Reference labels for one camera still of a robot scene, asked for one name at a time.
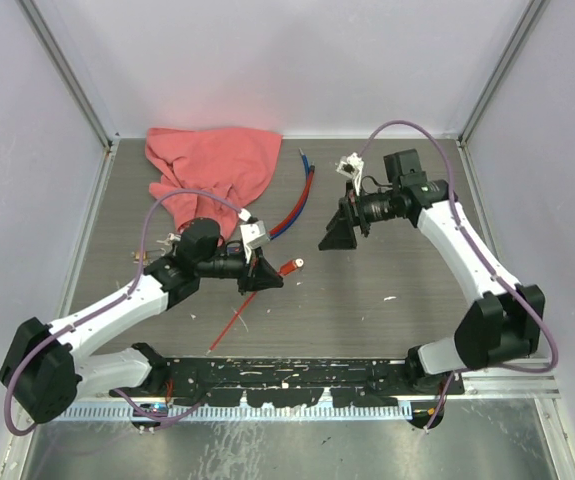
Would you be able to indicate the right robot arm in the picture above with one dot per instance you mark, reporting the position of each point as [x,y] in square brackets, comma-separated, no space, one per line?
[499,325]

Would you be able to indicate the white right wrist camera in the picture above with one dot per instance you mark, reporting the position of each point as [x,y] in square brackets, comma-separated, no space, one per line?
[351,167]

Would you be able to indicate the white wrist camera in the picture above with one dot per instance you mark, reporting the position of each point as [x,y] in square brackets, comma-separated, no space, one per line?
[351,167]
[253,233]

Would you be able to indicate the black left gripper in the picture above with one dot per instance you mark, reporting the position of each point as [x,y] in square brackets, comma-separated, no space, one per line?
[259,274]

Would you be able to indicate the blue cable lock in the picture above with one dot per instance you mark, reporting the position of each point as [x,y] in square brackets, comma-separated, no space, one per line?
[306,163]

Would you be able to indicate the brass padlock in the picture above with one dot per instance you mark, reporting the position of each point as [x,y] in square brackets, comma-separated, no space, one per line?
[140,256]

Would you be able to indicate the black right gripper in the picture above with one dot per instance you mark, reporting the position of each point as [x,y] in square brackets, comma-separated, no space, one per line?
[340,235]

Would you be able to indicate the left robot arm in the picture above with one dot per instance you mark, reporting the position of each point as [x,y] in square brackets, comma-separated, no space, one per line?
[49,366]

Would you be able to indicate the pink cloth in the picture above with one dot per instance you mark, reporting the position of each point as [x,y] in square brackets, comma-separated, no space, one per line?
[235,163]

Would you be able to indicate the slotted cable duct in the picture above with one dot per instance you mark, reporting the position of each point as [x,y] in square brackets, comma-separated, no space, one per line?
[109,411]

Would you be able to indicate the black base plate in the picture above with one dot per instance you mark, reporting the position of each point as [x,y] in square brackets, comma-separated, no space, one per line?
[282,383]

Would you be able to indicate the red cable padlock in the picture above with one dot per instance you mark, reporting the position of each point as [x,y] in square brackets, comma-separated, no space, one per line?
[285,270]

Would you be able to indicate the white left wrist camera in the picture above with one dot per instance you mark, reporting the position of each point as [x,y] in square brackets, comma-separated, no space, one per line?
[253,233]

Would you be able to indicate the red cable lock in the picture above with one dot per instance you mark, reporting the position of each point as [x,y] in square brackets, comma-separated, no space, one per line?
[291,218]

